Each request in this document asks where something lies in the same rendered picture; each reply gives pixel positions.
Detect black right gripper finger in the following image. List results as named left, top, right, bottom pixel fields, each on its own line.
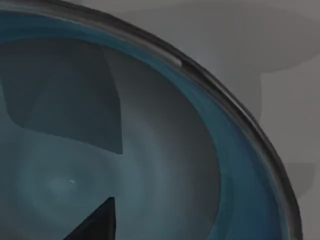
left=62, top=196, right=117, bottom=240

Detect blue bowl with dark rim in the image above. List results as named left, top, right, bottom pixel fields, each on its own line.
left=0, top=0, right=304, bottom=240

